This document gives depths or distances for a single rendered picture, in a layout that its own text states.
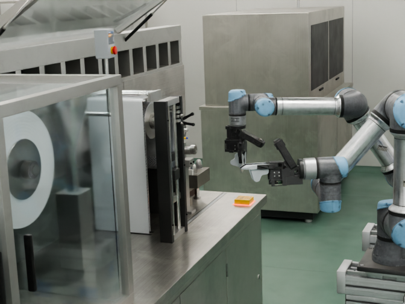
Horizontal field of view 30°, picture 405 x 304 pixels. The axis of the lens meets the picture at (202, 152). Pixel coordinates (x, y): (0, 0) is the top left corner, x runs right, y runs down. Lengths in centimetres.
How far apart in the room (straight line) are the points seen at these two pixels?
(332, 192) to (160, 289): 68
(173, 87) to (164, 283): 171
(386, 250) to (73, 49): 144
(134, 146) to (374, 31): 486
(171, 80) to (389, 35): 385
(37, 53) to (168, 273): 94
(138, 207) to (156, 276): 48
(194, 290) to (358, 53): 507
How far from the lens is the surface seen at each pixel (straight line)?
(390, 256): 284
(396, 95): 265
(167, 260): 266
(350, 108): 315
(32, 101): 178
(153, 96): 286
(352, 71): 753
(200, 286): 278
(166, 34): 390
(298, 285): 481
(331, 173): 258
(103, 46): 262
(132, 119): 287
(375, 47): 748
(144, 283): 248
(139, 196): 292
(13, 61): 270
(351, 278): 290
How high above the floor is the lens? 182
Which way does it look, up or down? 12 degrees down
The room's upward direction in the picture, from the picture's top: 2 degrees counter-clockwise
